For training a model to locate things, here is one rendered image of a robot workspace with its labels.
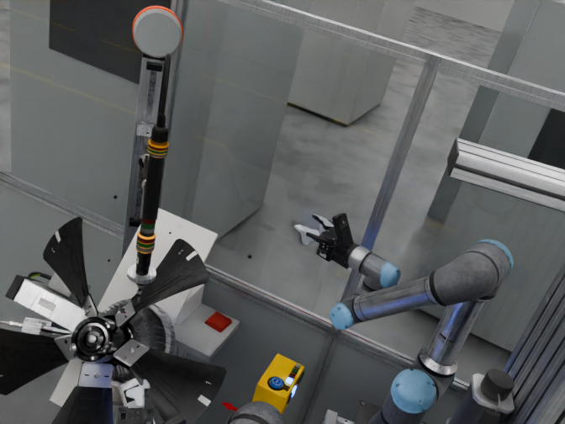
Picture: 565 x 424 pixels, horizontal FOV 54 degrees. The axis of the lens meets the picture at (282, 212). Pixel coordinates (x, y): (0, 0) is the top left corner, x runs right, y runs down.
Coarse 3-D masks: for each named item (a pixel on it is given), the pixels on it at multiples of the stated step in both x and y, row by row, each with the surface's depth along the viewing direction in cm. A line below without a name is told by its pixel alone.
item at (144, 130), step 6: (138, 126) 186; (144, 126) 187; (150, 126) 188; (138, 132) 182; (144, 132) 183; (150, 132) 184; (138, 138) 181; (144, 138) 181; (138, 144) 182; (144, 144) 182; (138, 150) 183; (144, 150) 183
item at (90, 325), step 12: (84, 324) 150; (96, 324) 150; (108, 324) 149; (72, 336) 149; (84, 336) 149; (96, 336) 149; (108, 336) 147; (120, 336) 152; (132, 336) 158; (72, 348) 148; (84, 348) 148; (96, 348) 147; (108, 348) 147; (84, 360) 147; (96, 360) 146; (108, 360) 152
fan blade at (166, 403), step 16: (160, 352) 154; (144, 368) 147; (160, 368) 149; (176, 368) 151; (192, 368) 152; (208, 368) 153; (224, 368) 154; (160, 384) 145; (176, 384) 146; (192, 384) 148; (160, 400) 142; (176, 400) 143; (192, 400) 145; (192, 416) 142
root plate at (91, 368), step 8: (88, 368) 151; (96, 368) 152; (104, 368) 154; (112, 368) 155; (80, 376) 149; (88, 376) 151; (80, 384) 149; (88, 384) 150; (96, 384) 152; (104, 384) 153
